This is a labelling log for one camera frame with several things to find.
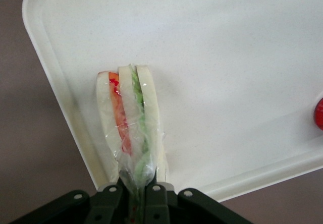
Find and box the beige plastic tray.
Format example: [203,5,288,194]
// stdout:
[22,0,323,204]

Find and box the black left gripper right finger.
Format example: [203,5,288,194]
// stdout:
[143,183,177,224]

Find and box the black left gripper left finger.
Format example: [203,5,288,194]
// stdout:
[86,184,129,224]

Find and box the triangle sandwich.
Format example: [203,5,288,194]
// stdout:
[96,63,169,224]

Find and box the red cup with white lid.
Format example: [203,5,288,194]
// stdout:
[313,98,323,132]

